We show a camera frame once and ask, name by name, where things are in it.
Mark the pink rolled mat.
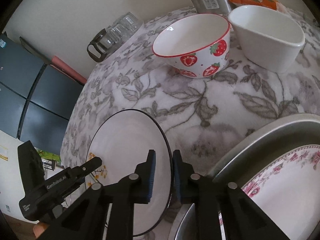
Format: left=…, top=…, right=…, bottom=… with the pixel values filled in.
left=51, top=56, right=87, bottom=85

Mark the strawberry pattern bowl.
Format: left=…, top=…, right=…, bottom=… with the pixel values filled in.
left=152, top=14, right=231, bottom=78

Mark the grey floral tablecloth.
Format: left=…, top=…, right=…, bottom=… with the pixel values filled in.
left=60, top=4, right=320, bottom=240

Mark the white plate black rim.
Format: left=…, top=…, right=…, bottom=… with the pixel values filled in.
left=86, top=109, right=173, bottom=237

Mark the orange snack packet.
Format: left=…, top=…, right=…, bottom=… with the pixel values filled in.
left=228, top=0, right=286, bottom=12

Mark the upturned drinking glass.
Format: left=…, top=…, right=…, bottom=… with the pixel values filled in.
left=110, top=12, right=144, bottom=42

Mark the large stainless steel basin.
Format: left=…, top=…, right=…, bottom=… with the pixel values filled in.
left=168, top=113, right=320, bottom=240

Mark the dark grey refrigerator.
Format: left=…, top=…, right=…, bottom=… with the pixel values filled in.
left=1, top=34, right=83, bottom=155

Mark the white square bowl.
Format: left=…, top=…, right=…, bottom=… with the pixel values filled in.
left=228, top=5, right=305, bottom=73

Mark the pink floral rimmed plate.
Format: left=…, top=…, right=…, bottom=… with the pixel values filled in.
left=217, top=143, right=320, bottom=240

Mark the person's left hand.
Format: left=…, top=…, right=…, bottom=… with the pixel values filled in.
left=33, top=222, right=49, bottom=238

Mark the glass teapot black handle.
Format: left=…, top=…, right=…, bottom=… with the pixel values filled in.
left=87, top=29, right=116, bottom=62

